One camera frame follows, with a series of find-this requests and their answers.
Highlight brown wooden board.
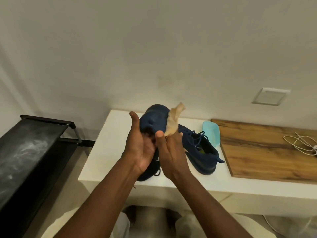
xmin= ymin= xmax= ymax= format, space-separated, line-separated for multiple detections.
xmin=211 ymin=118 xmax=317 ymax=185

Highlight black shoe rack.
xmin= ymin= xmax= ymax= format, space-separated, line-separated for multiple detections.
xmin=0 ymin=114 xmax=96 ymax=238

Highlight person's right forearm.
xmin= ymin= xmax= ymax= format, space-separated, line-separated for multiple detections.
xmin=172 ymin=171 xmax=253 ymax=238

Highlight person's left hand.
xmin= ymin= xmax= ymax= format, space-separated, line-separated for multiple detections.
xmin=121 ymin=111 xmax=159 ymax=175

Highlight person's foot grey sock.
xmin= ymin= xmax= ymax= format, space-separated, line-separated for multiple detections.
xmin=166 ymin=208 xmax=183 ymax=228
xmin=123 ymin=205 xmax=143 ymax=228

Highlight person's left foot grey sock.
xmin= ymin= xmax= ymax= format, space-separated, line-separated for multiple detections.
xmin=123 ymin=205 xmax=143 ymax=228

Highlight beige cleaning cloth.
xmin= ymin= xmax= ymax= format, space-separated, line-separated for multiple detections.
xmin=163 ymin=102 xmax=186 ymax=138

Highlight person's right hand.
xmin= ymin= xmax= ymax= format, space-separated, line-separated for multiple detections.
xmin=155 ymin=130 xmax=192 ymax=182

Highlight light blue plastic container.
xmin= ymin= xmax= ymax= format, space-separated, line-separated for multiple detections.
xmin=202 ymin=121 xmax=221 ymax=148

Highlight person's left forearm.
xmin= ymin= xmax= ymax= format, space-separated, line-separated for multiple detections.
xmin=53 ymin=156 xmax=144 ymax=238

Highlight white shorts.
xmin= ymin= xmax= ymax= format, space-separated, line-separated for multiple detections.
xmin=109 ymin=212 xmax=275 ymax=238

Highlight white floor cable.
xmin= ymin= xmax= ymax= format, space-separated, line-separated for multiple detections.
xmin=262 ymin=215 xmax=285 ymax=237

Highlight person's right foot grey sock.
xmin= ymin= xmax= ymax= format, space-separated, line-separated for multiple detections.
xmin=166 ymin=208 xmax=183 ymax=228

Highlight white wall switch plate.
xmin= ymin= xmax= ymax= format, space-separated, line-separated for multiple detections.
xmin=251 ymin=87 xmax=292 ymax=106

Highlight coiled white charging cable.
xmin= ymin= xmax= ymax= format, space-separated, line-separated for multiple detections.
xmin=283 ymin=132 xmax=317 ymax=156

